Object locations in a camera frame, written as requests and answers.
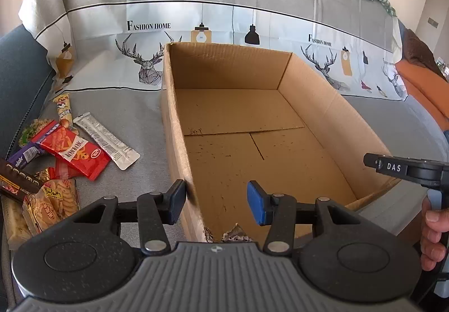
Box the silver white snack bar wrapper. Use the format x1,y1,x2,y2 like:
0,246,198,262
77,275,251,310
73,112,140,170

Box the yellow crisps snack bag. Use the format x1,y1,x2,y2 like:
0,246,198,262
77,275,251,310
22,179,80,236

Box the beige cracker packet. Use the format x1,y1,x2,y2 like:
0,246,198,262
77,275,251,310
1,196,32,250

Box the yellow red snack stick packet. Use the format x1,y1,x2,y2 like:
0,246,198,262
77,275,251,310
52,94,79,135

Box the dark brown chocolate bar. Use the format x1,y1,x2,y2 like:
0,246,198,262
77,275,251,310
0,159,43,204

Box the purple chocolate bar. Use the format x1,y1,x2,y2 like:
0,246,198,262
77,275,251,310
8,142,44,169

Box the green nut snack bag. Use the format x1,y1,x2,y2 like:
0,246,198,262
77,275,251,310
18,119,52,148

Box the person's right hand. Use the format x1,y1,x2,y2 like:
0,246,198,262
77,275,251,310
420,197,449,271

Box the orange cushion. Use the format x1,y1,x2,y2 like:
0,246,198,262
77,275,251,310
396,60,449,132

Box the brown cardboard box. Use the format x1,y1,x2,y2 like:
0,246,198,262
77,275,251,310
161,42,397,242

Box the brown blanket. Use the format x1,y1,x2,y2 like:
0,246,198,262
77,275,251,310
402,28,445,79

